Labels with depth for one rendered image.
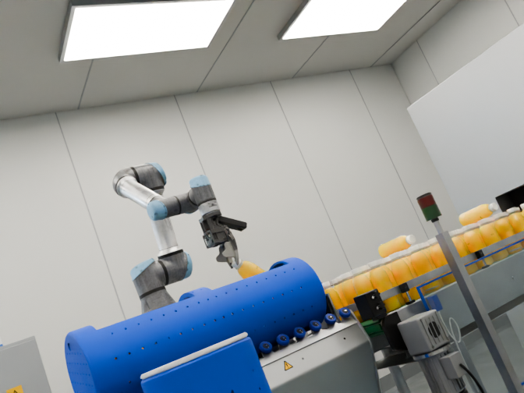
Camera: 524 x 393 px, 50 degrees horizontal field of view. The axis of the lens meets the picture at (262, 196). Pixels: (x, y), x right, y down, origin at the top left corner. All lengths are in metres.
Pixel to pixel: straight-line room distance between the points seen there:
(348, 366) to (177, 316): 0.66
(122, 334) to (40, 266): 3.07
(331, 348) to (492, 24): 4.95
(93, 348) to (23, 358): 1.67
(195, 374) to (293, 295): 0.79
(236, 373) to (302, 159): 4.76
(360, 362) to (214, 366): 0.94
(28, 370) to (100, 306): 1.52
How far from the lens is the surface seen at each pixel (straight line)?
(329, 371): 2.06
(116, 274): 4.86
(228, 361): 1.32
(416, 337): 2.08
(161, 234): 2.49
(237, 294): 1.93
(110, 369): 1.72
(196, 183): 2.11
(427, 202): 2.24
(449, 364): 2.07
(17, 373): 3.38
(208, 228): 2.07
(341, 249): 5.81
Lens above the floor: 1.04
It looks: 12 degrees up
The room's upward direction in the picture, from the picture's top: 22 degrees counter-clockwise
